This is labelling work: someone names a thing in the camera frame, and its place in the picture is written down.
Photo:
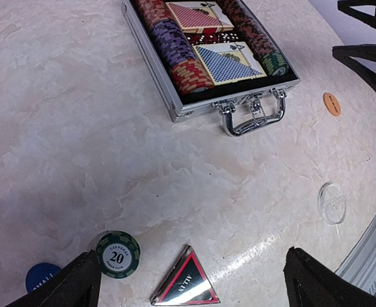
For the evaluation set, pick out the blue playing card deck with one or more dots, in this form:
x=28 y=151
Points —
x=229 y=62

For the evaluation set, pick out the red dice in case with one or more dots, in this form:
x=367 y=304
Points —
x=211 y=38

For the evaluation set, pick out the single green poker chip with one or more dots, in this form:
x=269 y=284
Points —
x=118 y=254

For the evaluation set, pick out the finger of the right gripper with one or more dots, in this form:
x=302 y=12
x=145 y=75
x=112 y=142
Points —
x=349 y=7

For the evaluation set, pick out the red triangular dealer button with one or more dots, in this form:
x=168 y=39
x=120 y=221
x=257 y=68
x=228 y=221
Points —
x=186 y=284

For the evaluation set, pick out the left chip row in case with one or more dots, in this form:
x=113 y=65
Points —
x=185 y=69

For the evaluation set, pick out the right chip row in case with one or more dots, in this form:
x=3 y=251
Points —
x=248 y=27

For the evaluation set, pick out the blue small blind button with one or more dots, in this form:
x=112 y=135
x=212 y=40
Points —
x=40 y=274

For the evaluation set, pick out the orange big blind button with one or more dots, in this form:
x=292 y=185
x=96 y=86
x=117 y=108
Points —
x=331 y=103

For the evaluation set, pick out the clear round dealer puck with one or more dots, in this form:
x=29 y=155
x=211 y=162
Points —
x=332 y=203

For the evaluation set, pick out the front aluminium frame rail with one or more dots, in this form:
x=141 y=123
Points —
x=359 y=267

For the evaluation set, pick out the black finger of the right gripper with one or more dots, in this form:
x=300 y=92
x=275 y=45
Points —
x=361 y=59

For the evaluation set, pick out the red playing card deck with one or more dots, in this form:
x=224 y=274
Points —
x=200 y=16

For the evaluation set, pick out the aluminium poker case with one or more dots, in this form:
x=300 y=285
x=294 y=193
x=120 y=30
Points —
x=244 y=106

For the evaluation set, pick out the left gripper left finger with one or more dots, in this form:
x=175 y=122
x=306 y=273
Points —
x=77 y=284

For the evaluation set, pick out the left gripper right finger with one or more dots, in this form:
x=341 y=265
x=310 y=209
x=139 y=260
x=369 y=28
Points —
x=309 y=283

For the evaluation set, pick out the green poker chip stack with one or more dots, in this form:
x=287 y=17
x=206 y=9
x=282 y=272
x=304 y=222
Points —
x=274 y=64

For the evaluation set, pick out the chip row in case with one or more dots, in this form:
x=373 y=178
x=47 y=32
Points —
x=185 y=69
x=248 y=27

